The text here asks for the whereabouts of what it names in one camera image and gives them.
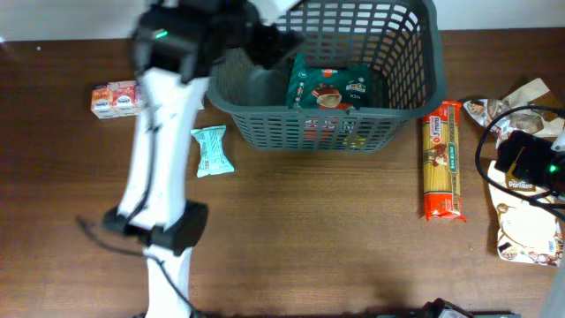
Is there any green Nescafe coffee bag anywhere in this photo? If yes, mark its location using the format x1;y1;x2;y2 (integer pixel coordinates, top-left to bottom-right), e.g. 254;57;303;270
285;52;372;147

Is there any light teal snack packet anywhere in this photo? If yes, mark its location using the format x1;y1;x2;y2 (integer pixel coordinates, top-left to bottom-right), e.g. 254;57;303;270
191;125;235;178

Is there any Kleenex tissue multipack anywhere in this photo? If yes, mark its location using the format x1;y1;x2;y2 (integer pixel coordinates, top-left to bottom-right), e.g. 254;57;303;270
90;80;141;119

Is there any brown white snack bag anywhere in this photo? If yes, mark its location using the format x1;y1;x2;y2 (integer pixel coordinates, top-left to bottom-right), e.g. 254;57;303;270
463;78;564;147

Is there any cream Pantree pouch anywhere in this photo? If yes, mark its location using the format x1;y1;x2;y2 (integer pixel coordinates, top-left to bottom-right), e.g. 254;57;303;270
489;185;563;267

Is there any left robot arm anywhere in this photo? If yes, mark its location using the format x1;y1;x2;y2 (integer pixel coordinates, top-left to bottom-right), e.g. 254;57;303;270
102;0;301;317

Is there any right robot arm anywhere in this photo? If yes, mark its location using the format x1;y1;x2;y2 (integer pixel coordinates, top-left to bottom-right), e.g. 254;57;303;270
495;131;564;223

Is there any dark grey plastic basket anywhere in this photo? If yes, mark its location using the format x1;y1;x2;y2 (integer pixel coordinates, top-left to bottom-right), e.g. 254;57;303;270
207;0;446;153

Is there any yellow red spaghetti packet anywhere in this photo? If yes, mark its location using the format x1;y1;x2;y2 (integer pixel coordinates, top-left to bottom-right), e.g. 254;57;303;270
422;101;466;222

